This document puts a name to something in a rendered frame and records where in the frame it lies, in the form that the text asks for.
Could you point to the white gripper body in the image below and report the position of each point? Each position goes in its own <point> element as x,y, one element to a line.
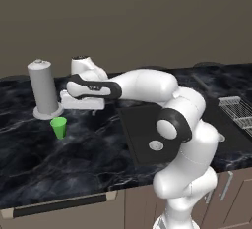
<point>83,103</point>

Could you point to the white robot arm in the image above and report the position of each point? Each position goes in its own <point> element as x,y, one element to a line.
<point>183,174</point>

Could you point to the green cup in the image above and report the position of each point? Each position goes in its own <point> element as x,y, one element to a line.
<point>59,127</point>

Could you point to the black double basin sink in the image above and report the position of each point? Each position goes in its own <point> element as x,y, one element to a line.
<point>141,131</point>

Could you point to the grey cylinder on round base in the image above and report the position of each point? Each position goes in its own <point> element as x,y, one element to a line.
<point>42,88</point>

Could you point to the taupe cupboard door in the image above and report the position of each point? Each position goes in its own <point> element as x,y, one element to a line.
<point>242,206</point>
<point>139,206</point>
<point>218,211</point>

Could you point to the dishwasher front panel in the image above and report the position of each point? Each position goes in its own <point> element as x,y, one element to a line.
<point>65,218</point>

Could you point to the dark round stool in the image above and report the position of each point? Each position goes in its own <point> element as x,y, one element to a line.
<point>209,64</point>

